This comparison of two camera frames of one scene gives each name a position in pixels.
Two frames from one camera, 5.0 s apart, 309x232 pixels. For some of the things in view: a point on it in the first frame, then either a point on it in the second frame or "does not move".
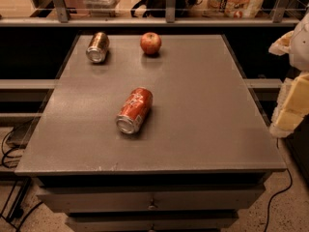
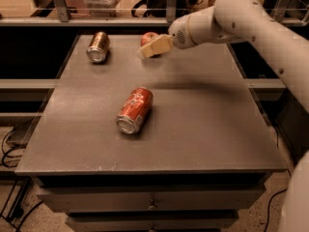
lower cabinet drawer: (153, 221) does not move
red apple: (151, 43) does not move
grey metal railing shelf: (59, 14) does not move
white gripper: (300, 50) to (179, 31)
